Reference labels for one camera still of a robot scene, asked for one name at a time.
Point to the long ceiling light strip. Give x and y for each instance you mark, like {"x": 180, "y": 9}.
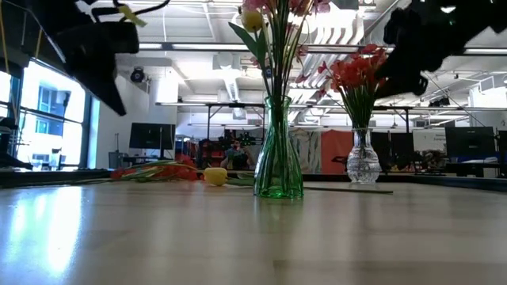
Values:
{"x": 198, "y": 46}

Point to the orange panel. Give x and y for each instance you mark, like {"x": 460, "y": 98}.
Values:
{"x": 336, "y": 150}

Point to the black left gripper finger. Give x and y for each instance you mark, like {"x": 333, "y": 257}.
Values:
{"x": 107, "y": 93}

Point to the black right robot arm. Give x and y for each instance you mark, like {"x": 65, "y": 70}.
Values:
{"x": 491, "y": 16}

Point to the clear glass vase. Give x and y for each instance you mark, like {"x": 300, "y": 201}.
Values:
{"x": 362, "y": 166}

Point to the black background table frame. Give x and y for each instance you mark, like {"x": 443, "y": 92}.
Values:
{"x": 237, "y": 105}

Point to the person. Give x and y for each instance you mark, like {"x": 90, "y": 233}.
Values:
{"x": 237, "y": 156}

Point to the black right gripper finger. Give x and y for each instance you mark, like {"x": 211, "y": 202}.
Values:
{"x": 404, "y": 85}

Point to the white sign board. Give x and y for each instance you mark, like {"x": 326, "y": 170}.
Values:
{"x": 428, "y": 138}

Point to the green glass vase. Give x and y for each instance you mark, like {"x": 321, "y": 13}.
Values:
{"x": 277, "y": 174}

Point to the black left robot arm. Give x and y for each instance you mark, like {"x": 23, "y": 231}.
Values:
{"x": 59, "y": 16}

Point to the patterned cloth panel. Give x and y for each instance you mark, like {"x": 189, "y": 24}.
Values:
{"x": 307, "y": 152}

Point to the round black ceiling speaker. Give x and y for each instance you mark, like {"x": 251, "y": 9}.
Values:
{"x": 137, "y": 74}

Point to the white ceiling duct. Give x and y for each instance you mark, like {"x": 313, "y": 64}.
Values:
{"x": 233, "y": 89}

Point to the black background monitor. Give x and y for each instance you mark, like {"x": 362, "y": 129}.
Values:
{"x": 152, "y": 136}
{"x": 469, "y": 140}

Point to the yellow artificial tulip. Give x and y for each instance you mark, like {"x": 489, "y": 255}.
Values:
{"x": 252, "y": 20}
{"x": 216, "y": 176}

